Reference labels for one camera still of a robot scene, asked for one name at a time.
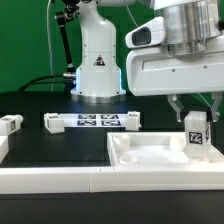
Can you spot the white square table top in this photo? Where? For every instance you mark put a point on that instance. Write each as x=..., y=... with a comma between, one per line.
x=153, y=148

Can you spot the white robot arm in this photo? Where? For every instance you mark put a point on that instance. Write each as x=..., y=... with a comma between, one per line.
x=180, y=51

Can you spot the white front fence wall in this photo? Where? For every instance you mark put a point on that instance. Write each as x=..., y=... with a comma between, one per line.
x=109, y=179

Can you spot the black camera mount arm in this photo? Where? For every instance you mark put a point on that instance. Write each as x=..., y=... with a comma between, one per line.
x=62, y=18

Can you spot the white fence wall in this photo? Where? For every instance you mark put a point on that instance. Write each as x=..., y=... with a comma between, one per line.
x=4, y=148
x=109, y=179

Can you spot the white left fence wall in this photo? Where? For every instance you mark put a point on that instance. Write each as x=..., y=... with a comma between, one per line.
x=4, y=148

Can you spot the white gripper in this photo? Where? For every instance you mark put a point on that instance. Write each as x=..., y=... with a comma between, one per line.
x=152, y=71

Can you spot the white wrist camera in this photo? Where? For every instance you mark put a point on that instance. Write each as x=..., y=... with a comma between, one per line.
x=149, y=34

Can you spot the fiducial marker sheet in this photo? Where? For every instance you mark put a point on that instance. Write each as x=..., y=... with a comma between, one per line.
x=93, y=120

